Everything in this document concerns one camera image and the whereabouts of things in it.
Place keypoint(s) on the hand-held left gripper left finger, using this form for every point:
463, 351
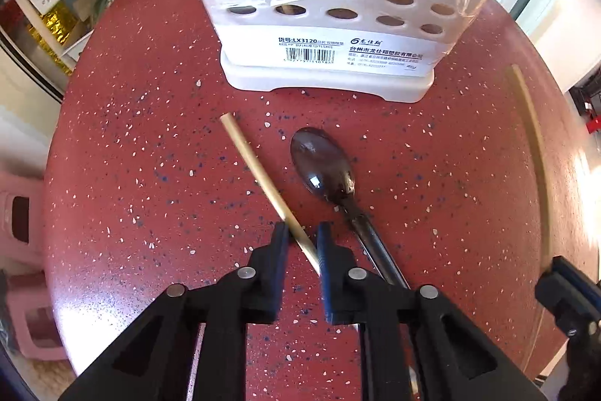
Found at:
281, 250

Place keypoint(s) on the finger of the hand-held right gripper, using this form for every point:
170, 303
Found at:
580, 279
561, 302

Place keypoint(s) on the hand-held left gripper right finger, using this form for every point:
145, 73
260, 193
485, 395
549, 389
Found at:
324, 260

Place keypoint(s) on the single light bamboo chopstick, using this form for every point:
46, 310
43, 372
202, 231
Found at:
535, 147
253, 166

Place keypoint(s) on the gold foil sheet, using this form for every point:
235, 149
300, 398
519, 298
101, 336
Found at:
54, 30

